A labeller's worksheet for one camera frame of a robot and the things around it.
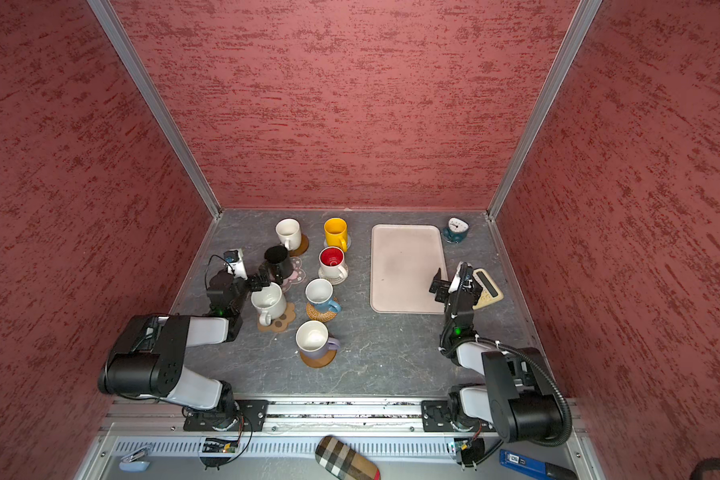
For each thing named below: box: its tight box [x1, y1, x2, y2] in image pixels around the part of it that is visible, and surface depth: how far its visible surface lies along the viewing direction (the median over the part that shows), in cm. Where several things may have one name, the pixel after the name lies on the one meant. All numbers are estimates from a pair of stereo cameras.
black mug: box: [264, 245, 293, 279], surface depth 100 cm
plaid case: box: [315, 436, 381, 480], surface depth 67 cm
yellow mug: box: [324, 217, 349, 253], surface depth 105 cm
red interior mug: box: [319, 246, 348, 279], surface depth 99 cm
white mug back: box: [295, 320, 340, 359], surface depth 83 cm
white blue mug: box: [304, 278, 342, 313], surface depth 89 cm
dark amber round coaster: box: [289, 233, 309, 257], surface depth 109 cm
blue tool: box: [499, 449, 578, 480], surface depth 67 cm
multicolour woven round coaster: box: [318, 262, 349, 286], surface depth 100 cm
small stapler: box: [119, 445, 151, 473], surface depth 68 cm
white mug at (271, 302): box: [251, 282, 287, 327], surface depth 87 cm
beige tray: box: [370, 224, 448, 314], surface depth 109 cm
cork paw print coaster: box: [257, 302, 296, 332], surface depth 92 cm
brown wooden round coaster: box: [300, 350, 337, 369], surface depth 84 cm
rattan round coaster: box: [306, 301, 337, 322], surface depth 94 cm
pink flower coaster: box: [281, 256, 307, 293], surface depth 103 cm
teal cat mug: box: [442, 217, 469, 244], surface depth 112 cm
